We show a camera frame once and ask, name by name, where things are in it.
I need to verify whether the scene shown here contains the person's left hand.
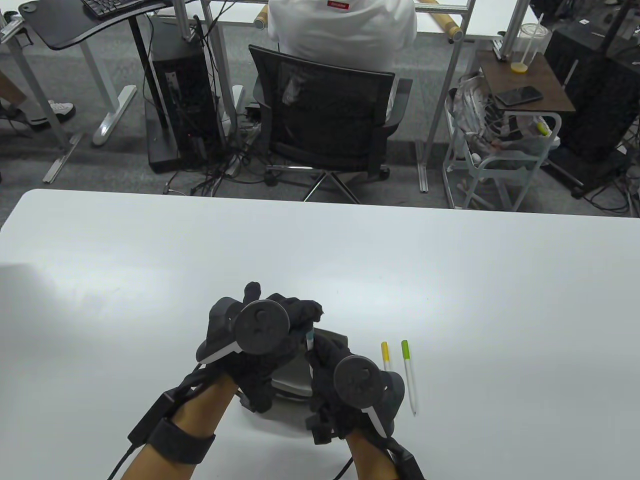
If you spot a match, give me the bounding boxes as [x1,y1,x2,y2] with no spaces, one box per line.
[197,281,325,413]

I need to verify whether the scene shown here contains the person's right hand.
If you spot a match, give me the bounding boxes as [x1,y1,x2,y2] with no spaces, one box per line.
[304,332,405,446]

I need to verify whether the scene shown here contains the olive green fabric pencil pouch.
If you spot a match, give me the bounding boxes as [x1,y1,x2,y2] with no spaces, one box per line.
[240,327,351,401]

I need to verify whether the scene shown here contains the green white twist pen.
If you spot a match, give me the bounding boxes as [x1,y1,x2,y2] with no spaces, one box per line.
[401,340,417,417]

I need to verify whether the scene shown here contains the person's right forearm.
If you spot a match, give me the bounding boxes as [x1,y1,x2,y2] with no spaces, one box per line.
[346,430,401,480]

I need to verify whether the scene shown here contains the black right hand controller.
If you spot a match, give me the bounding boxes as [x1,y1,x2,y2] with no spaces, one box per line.
[332,355,406,438]

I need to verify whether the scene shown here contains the black hand controller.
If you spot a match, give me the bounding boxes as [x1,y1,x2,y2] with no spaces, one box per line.
[196,297,292,365]
[332,355,406,438]

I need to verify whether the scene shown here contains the black left hand controller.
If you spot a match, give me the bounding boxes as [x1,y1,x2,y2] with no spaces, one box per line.
[196,297,292,365]

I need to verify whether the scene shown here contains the black left wrist sensor box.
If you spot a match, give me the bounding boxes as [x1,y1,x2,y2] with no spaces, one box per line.
[128,392,176,446]

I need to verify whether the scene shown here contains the black wrist sensor box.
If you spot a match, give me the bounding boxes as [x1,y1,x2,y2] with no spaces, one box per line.
[128,392,176,446]
[387,440,426,480]

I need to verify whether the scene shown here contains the black right wrist sensor box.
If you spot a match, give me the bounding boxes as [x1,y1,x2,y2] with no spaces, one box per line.
[387,440,426,480]

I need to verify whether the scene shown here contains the black mesh office chair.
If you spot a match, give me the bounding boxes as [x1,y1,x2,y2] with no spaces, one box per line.
[248,43,415,203]

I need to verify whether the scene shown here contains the white rolling cart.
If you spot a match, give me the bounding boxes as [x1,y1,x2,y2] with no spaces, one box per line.
[442,87,563,211]

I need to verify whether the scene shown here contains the black computer tower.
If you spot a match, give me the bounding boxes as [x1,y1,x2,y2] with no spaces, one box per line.
[145,17,227,174]

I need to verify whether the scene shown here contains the clear plastic bag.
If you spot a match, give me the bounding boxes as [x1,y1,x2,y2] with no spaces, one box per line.
[446,72,508,151]

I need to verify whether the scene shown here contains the white shoe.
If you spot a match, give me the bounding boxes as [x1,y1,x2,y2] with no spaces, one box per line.
[25,100,77,132]

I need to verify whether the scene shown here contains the black smartphone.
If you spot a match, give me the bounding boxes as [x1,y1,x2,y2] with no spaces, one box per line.
[494,86,544,107]

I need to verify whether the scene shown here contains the brown wooden side table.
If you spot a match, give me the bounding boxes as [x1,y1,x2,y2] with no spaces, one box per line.
[475,49,577,113]

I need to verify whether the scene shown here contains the brown cardboard tube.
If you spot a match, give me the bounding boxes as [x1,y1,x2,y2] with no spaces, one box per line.
[253,10,464,41]

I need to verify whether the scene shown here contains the long white desk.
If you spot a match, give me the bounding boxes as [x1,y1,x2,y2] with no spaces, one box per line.
[200,0,551,43]

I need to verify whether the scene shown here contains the clear plastic cup with straw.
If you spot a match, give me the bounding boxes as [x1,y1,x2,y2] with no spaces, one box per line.
[511,12,553,75]

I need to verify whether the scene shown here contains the black equipment case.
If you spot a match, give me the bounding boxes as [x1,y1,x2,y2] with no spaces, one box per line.
[542,20,640,163]

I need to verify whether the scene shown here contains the black keyboard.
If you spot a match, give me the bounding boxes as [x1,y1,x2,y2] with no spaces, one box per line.
[81,0,158,19]

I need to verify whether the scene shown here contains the black curved standing desk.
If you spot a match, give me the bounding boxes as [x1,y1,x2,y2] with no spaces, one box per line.
[17,0,201,132]

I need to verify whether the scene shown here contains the black left wrist strap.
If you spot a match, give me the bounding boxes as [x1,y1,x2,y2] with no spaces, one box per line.
[147,419,217,466]

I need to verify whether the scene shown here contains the black sensor cable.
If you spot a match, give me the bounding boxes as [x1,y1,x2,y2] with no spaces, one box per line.
[107,442,138,480]

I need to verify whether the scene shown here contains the floor cable bundle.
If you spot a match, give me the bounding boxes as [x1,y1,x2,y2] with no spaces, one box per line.
[162,115,273,197]
[582,170,640,217]

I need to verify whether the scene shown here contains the aluminium frame with foot rail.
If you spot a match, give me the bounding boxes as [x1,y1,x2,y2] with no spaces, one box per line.
[0,12,84,184]

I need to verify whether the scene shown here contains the aluminium frame post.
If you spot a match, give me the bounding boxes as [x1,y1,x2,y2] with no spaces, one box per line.
[170,0,202,43]
[492,0,531,61]
[416,0,476,194]
[200,0,240,136]

